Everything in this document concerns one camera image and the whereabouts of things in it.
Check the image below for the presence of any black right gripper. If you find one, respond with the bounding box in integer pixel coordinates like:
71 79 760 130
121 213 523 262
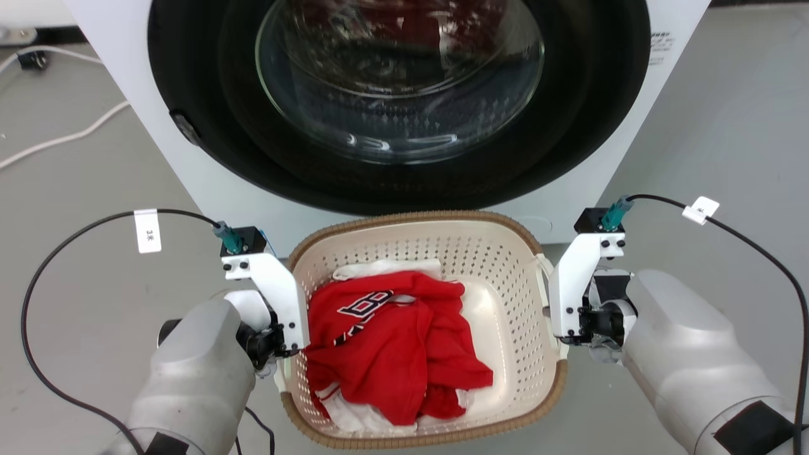
578 272 636 365

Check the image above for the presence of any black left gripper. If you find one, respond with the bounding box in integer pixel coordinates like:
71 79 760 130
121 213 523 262
236 310 286 379

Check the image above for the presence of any beige perforated laundry basket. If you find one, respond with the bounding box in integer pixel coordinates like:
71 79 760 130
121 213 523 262
275 210 569 451

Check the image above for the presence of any white garment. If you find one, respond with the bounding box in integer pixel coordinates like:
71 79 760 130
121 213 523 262
315 258 482 437

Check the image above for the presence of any red printed shirt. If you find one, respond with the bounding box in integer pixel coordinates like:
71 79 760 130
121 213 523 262
305 270 494 427

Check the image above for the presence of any white washing machine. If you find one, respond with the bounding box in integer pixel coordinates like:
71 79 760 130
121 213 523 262
63 0 712 255

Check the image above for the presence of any black round washing machine door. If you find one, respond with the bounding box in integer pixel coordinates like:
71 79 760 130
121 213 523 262
147 0 652 216

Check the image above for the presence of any short black arm cable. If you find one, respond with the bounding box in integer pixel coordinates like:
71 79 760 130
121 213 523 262
235 406 276 455

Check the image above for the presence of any white folded cable tag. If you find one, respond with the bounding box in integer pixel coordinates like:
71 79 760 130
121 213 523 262
681 196 721 226

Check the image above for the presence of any white paper cable tag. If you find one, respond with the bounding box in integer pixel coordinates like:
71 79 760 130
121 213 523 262
134 209 162 255

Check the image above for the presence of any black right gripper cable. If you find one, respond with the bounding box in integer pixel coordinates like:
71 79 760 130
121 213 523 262
626 194 809 455

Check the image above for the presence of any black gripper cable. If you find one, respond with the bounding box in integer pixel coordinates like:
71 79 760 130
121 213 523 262
626 194 809 455
21 209 223 455

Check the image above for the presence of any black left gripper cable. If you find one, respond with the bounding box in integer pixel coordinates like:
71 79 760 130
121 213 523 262
21 209 223 455

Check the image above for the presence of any thin white floor cable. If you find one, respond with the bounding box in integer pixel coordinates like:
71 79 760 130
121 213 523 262
0 45 103 75

